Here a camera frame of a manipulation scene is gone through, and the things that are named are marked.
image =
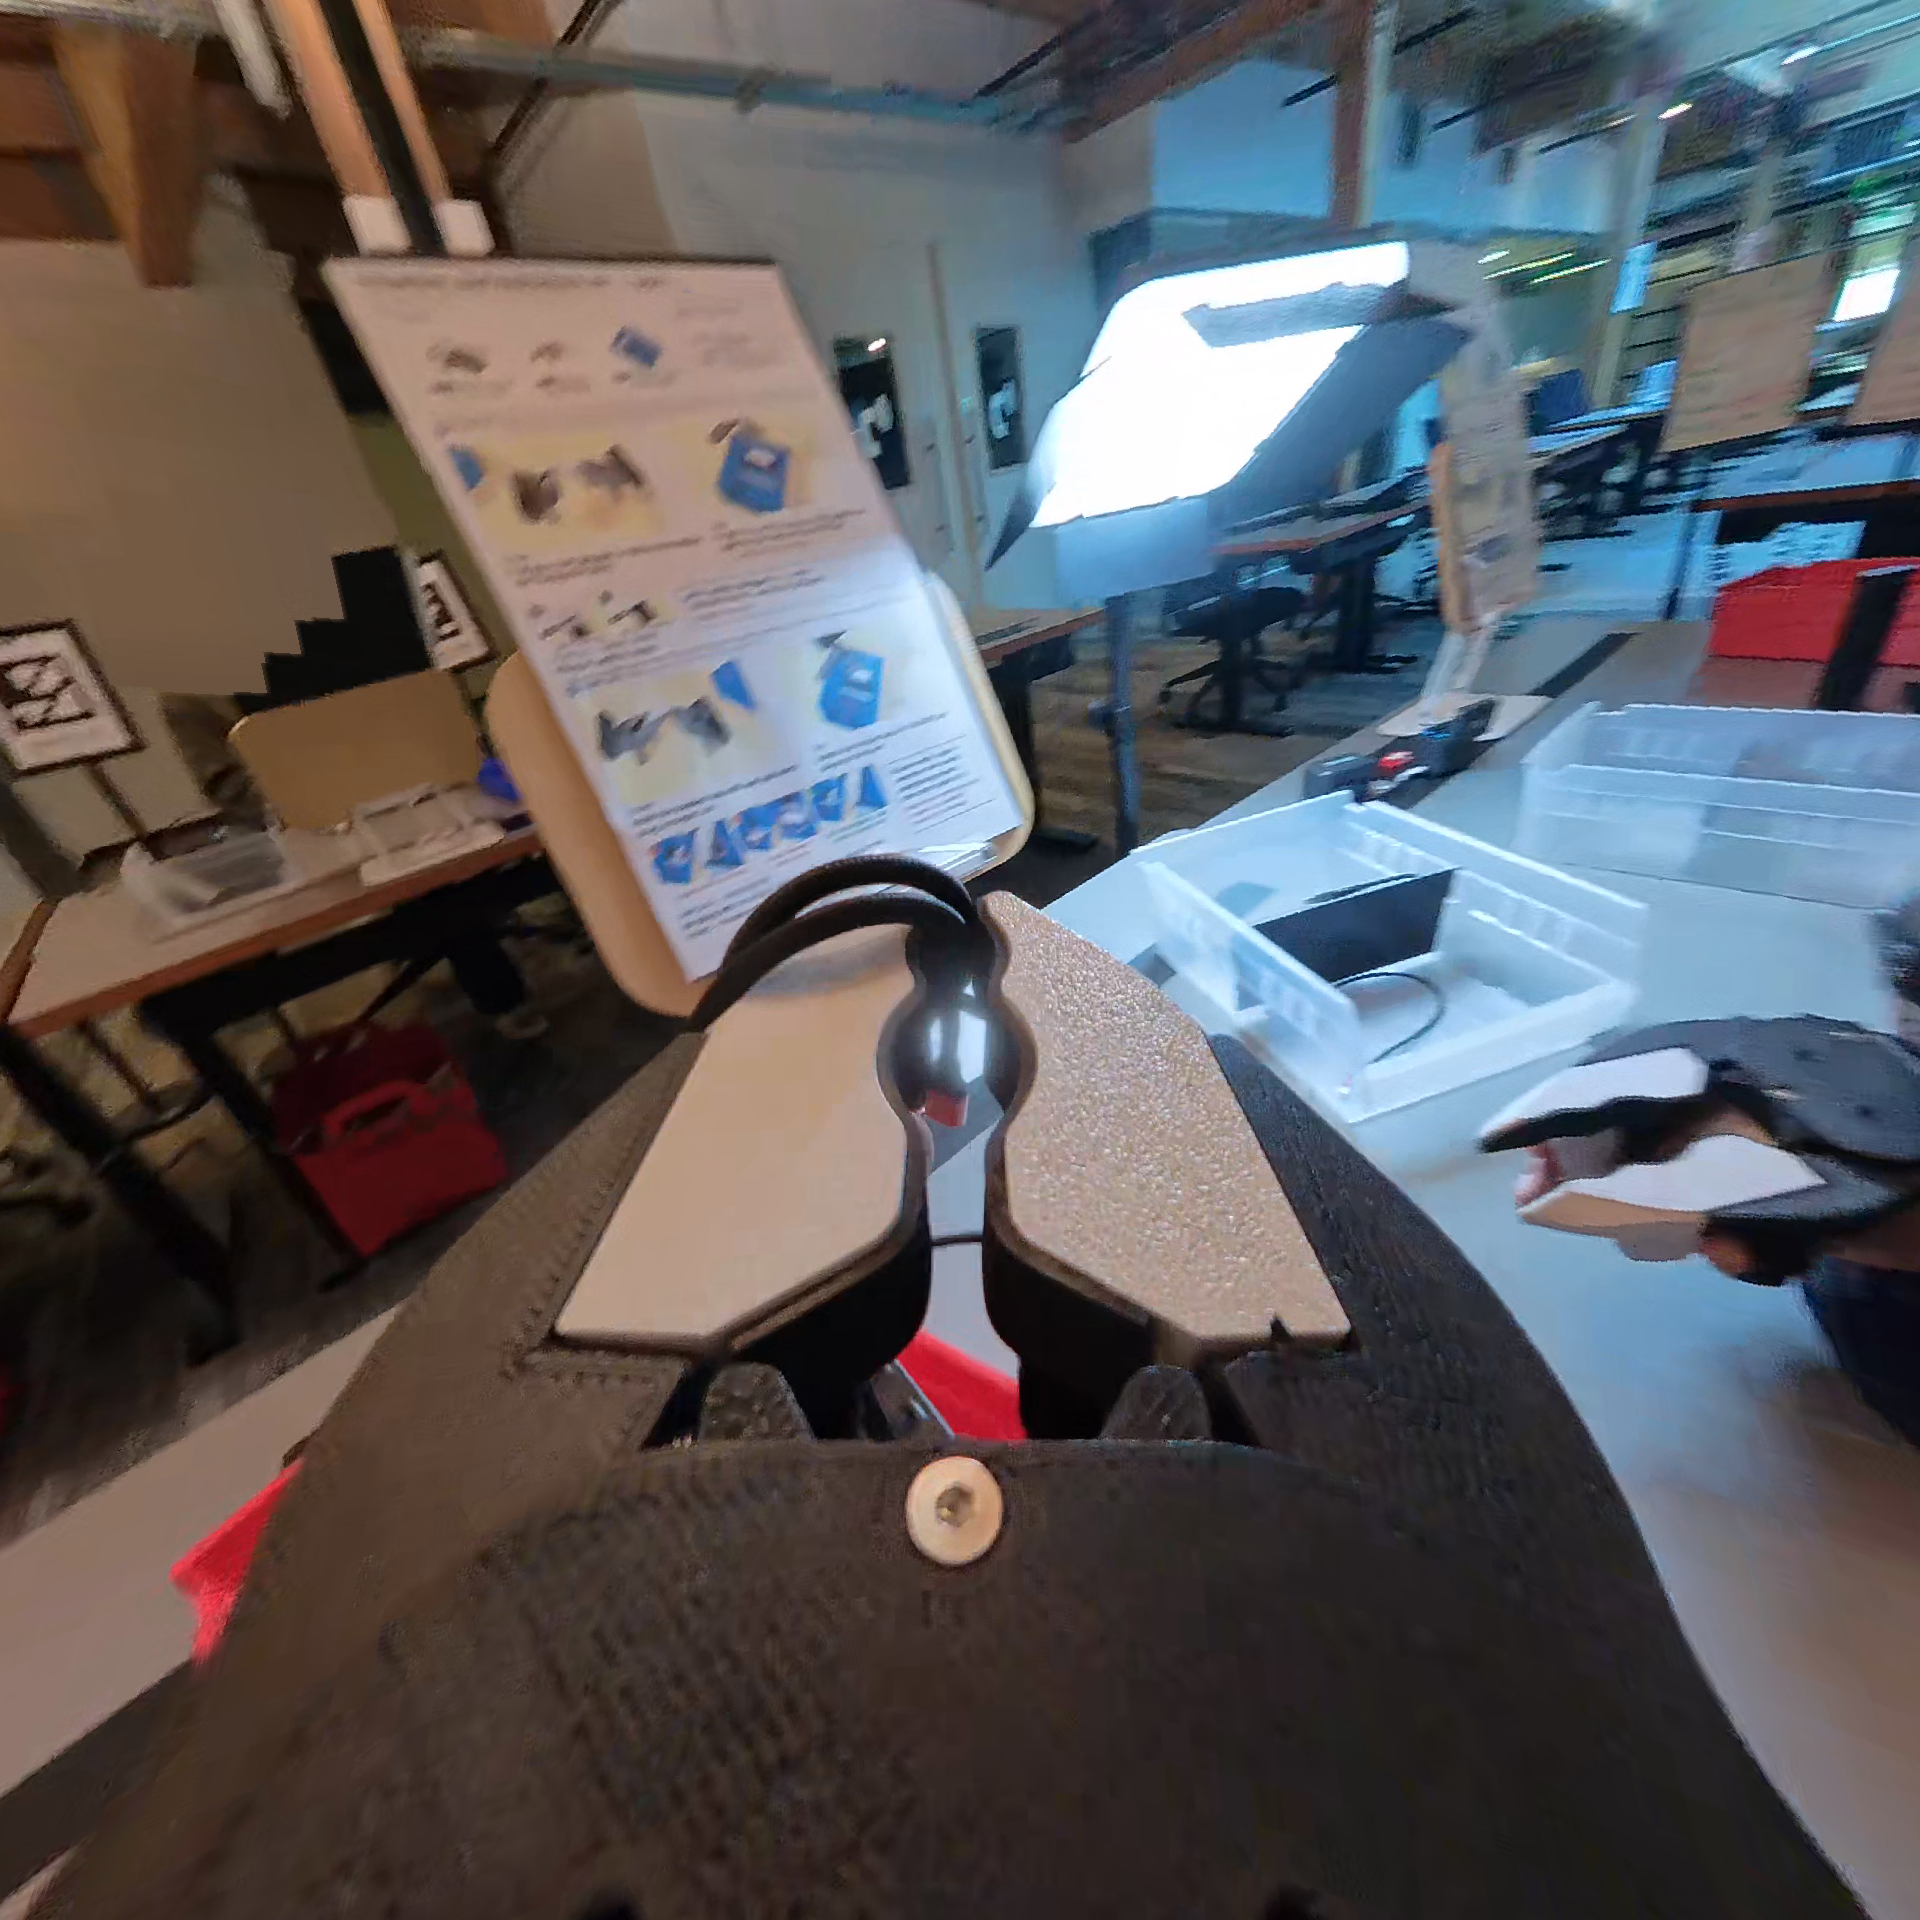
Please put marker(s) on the softbox light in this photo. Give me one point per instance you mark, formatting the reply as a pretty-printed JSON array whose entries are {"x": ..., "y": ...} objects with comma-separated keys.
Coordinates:
[{"x": 1171, "y": 434}]

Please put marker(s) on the black bin divider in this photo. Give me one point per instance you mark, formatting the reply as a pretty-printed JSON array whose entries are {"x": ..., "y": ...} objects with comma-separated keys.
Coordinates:
[{"x": 1380, "y": 922}]

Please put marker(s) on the black wall poster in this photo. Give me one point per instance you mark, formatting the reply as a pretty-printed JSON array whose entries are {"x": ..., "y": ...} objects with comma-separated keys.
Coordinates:
[
  {"x": 874, "y": 411},
  {"x": 1000, "y": 397}
]

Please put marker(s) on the red plastic bin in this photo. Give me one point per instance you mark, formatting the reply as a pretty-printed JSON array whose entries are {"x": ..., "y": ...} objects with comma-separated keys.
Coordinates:
[
  {"x": 225, "y": 1574},
  {"x": 1786, "y": 614}
]

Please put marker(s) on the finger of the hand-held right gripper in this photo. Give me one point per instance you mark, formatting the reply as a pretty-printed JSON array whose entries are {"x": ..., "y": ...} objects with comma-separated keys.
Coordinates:
[
  {"x": 1693, "y": 1184},
  {"x": 1604, "y": 1089}
]

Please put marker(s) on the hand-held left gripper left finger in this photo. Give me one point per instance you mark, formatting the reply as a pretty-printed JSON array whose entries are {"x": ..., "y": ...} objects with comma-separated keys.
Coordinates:
[{"x": 750, "y": 1184}]

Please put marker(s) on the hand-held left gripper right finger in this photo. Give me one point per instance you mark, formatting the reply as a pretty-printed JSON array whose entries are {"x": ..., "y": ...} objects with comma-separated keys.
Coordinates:
[{"x": 1155, "y": 1184}]

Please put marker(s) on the wooden background table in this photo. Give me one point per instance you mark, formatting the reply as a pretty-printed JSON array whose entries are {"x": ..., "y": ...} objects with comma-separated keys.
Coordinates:
[{"x": 299, "y": 922}]

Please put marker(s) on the black office chair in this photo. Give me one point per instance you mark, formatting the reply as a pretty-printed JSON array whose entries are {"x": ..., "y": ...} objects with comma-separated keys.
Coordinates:
[{"x": 1236, "y": 628}]

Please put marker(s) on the clear plastic bin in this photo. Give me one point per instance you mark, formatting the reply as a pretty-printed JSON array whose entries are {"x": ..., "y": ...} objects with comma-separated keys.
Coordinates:
[
  {"x": 1546, "y": 915},
  {"x": 1723, "y": 810}
]

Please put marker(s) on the red bag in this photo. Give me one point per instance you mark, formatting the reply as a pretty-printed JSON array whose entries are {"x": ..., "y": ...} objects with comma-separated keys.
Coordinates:
[{"x": 388, "y": 1155}]

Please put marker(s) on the black light stand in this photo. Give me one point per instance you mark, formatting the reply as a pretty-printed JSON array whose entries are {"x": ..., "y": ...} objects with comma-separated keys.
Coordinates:
[{"x": 1123, "y": 721}]

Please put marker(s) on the small wooden instruction board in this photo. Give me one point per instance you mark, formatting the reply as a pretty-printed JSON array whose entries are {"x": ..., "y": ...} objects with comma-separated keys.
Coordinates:
[{"x": 1483, "y": 494}]

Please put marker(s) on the black white marker sign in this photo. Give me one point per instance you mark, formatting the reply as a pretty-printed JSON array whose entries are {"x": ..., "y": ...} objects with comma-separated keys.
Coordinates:
[
  {"x": 60, "y": 698},
  {"x": 451, "y": 609}
]

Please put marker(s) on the person's dark clothing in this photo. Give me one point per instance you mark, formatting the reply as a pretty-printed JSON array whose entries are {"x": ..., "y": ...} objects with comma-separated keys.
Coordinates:
[{"x": 1875, "y": 1348}]

